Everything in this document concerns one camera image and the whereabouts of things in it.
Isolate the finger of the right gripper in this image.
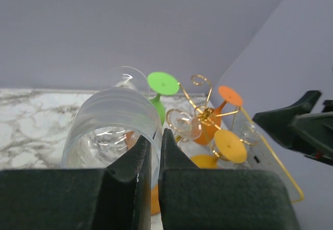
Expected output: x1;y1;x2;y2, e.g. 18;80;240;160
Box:
290;100;332;166
252;90;322;149

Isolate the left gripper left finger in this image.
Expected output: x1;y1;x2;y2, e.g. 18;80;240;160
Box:
1;137;151;229

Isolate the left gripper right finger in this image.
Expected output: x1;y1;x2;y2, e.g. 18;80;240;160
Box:
158;129;299;229

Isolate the yellow plastic wine glass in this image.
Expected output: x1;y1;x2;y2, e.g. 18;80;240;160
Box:
190;129;248;169

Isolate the orange plastic wine glass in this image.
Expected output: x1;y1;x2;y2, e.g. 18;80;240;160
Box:
194;86;243;146

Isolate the clear wine glass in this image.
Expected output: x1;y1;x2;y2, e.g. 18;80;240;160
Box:
170;110;202;140
60;66;162;187

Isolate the green plastic wine glass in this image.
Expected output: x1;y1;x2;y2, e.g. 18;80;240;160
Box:
147;72;180;125

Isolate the clear glass tumbler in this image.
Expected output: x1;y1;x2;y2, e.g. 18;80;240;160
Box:
235;121;261;146

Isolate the gold wire wine glass rack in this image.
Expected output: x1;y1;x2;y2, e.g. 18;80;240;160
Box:
150;74;261;215

